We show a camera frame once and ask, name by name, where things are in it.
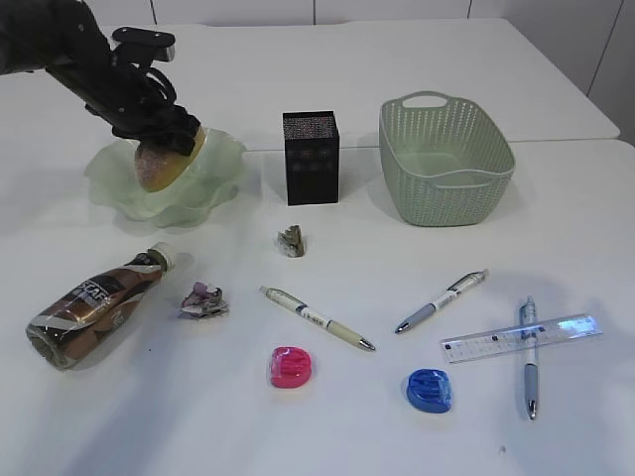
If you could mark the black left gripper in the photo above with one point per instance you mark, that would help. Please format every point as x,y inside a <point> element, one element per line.
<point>139,102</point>

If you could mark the sugared bread roll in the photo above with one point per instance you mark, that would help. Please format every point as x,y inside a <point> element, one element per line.
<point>156,167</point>

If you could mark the grey paper ball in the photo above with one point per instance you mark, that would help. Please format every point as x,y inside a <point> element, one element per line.
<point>290,242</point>

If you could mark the pink paper ball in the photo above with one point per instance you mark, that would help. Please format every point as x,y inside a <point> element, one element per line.
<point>204,301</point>

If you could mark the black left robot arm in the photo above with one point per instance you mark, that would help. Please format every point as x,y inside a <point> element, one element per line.
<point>56,36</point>

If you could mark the green wavy glass plate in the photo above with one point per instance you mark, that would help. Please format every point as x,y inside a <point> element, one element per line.
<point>211,179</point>

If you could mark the black square pen holder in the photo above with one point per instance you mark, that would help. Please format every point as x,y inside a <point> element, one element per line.
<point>311,157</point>

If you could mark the cream white ballpoint pen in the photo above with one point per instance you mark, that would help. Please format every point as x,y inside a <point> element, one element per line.
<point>331,326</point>

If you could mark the pink pencil sharpener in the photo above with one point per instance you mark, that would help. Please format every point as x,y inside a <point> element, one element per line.
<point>290,367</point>

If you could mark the green plastic woven basket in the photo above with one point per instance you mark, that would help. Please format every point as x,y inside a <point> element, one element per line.
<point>444,160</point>

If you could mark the grey white ballpoint pen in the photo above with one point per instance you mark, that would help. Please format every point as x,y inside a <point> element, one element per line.
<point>458,288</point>

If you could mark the blue pencil sharpener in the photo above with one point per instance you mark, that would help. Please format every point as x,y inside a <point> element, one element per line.
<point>429,391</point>

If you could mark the blue white ballpoint pen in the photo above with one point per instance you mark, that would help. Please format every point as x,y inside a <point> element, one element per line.
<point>528,318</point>

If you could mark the brown Nescafe coffee bottle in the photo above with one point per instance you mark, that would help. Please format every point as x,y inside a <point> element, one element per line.
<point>74,325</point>

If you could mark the clear plastic ruler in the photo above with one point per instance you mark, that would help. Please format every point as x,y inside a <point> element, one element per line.
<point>519,338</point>

